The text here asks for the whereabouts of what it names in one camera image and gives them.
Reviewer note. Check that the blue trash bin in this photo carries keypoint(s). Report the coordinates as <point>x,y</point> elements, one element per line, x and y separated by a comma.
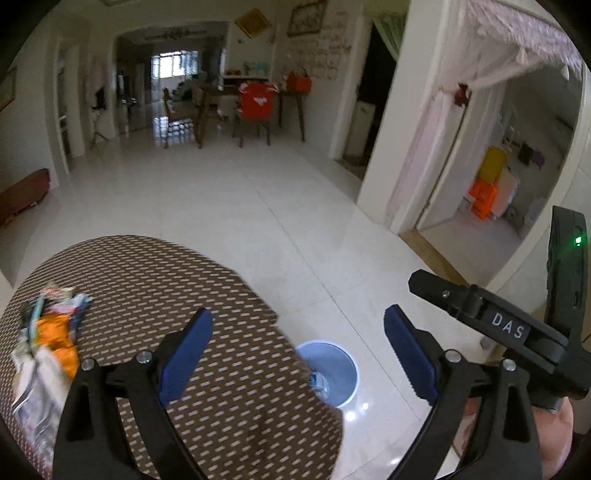
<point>339,367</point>

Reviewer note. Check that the pile of colourful wrappers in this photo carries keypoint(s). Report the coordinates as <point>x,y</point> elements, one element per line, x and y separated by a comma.
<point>60,302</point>

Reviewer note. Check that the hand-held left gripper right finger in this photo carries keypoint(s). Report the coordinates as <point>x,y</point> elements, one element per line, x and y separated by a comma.
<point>411,355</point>

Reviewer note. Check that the yellow diamond wall picture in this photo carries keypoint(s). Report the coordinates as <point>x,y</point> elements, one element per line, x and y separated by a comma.
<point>251,23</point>

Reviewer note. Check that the wooden dining chair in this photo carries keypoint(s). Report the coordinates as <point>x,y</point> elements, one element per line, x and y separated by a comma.
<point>178,115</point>

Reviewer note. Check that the small framed wall picture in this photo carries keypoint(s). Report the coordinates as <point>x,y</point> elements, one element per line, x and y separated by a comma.
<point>7,90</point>

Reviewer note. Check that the red chair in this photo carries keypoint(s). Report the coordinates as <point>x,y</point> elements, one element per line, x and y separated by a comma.
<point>256,129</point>

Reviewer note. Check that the hanging purple cloth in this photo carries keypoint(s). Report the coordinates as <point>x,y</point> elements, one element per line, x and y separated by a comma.
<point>531,156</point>

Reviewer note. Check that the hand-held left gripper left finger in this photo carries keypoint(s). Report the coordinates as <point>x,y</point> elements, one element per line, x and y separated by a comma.
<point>184,360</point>

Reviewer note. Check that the green curtain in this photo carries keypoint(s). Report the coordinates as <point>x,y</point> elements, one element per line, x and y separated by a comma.
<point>392,32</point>

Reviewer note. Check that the white cabinet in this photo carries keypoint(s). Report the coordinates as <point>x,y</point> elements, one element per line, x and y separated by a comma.
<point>360,129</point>

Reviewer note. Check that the red printed bag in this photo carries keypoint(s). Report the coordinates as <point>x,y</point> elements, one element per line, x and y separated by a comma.
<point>256,101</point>

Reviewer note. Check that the blue white wrapper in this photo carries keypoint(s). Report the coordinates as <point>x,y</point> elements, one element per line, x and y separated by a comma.
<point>319,385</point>

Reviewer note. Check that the lace door valance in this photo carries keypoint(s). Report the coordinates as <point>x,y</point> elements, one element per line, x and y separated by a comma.
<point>517,32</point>

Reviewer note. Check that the person's right hand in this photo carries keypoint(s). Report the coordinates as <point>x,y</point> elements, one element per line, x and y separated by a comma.
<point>556,438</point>

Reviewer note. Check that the yellow plastic bin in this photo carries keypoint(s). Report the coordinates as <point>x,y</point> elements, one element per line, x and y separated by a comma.
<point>491,164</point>

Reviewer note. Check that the wooden dining table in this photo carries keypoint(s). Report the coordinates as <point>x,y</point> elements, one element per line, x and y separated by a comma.
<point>286,99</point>

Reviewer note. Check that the brown bench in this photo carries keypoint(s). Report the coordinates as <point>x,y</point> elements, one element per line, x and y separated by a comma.
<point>23,196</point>

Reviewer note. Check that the pink wall decals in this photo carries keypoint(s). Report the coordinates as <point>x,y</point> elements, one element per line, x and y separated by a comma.
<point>323,50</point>

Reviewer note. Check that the red hanging ornament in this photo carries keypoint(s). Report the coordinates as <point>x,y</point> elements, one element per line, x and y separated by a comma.
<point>461,94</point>

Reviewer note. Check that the orange snack wrapper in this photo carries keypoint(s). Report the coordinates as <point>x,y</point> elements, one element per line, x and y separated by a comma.
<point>55,339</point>

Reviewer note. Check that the pink door curtain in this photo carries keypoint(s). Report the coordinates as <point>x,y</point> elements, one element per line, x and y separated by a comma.
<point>429,152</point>

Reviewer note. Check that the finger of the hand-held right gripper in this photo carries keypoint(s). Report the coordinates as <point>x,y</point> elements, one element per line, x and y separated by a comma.
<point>438,291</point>

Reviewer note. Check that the round table with brown tablecloth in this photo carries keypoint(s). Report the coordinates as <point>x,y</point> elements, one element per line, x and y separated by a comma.
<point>184,286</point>

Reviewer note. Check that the tripod stand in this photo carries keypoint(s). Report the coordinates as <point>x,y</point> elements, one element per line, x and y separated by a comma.
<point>98,120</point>

